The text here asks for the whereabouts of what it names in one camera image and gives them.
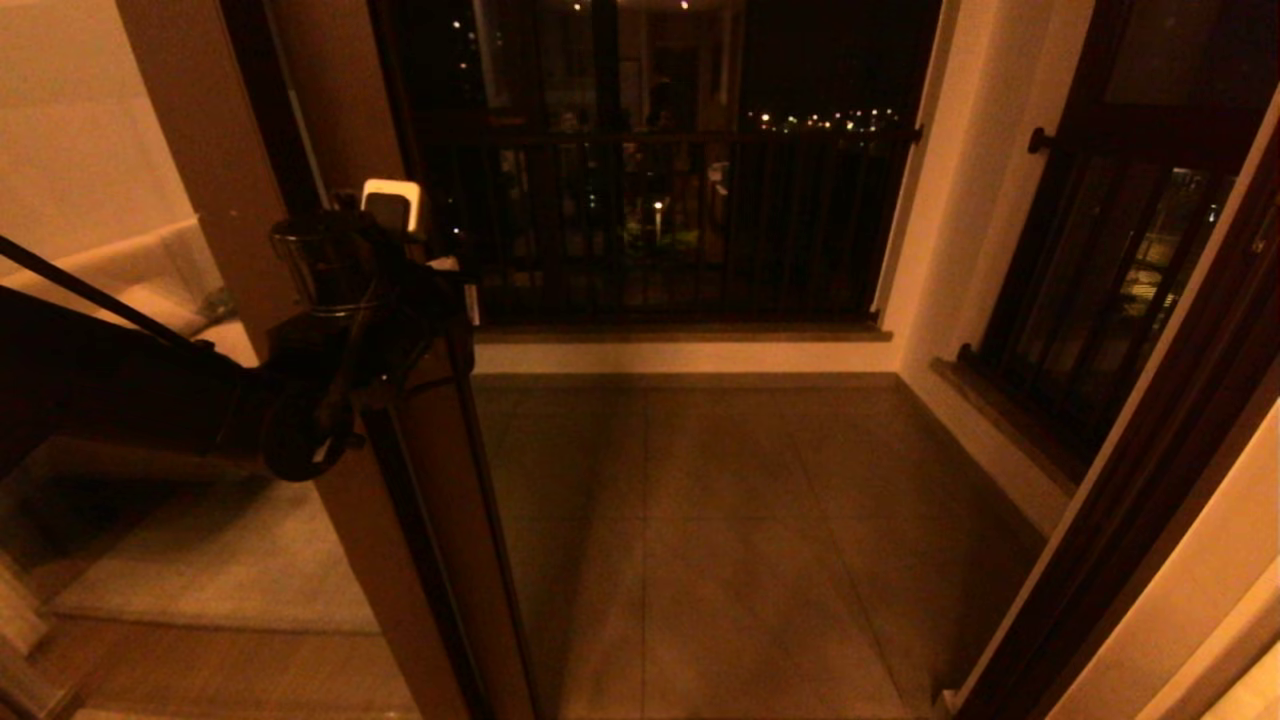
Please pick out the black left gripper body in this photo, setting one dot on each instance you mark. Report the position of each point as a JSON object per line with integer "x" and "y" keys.
{"x": 380, "y": 345}

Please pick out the brown-framed sliding glass door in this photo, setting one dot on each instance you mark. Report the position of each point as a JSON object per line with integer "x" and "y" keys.
{"x": 440, "y": 550}

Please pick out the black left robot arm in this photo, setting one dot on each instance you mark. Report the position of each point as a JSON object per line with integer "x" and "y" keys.
{"x": 120, "y": 380}

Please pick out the left wrist silver cylinder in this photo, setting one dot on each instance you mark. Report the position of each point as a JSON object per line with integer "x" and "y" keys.
{"x": 325, "y": 265}

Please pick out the brown-framed fixed glass panel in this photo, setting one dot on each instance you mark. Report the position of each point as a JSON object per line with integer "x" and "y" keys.
{"x": 330, "y": 580}

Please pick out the green balcony plants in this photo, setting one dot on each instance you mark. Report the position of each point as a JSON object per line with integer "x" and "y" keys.
{"x": 660, "y": 240}

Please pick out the long stone railing sill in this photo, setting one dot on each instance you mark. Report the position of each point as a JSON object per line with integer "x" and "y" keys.
{"x": 700, "y": 333}

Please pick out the wide dark metal balcony railing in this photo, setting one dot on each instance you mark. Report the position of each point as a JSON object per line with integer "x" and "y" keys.
{"x": 750, "y": 230}

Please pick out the short stone side sill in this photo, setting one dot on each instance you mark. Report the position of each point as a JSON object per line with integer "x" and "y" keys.
{"x": 1000, "y": 420}

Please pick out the narrow dark metal side railing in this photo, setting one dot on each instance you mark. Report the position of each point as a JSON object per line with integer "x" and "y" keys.
{"x": 1080, "y": 300}

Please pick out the dark brown door jamb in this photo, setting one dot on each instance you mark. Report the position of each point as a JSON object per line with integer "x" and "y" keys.
{"x": 1130, "y": 520}

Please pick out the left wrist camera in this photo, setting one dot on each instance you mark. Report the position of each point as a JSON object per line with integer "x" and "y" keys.
{"x": 393, "y": 205}

